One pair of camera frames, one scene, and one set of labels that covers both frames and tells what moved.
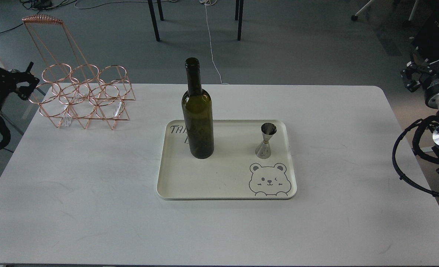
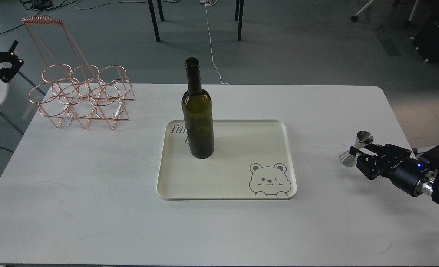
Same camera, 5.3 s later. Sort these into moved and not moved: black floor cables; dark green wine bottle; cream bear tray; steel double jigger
Moved: steel double jigger
Not moved: dark green wine bottle; black floor cables; cream bear tray
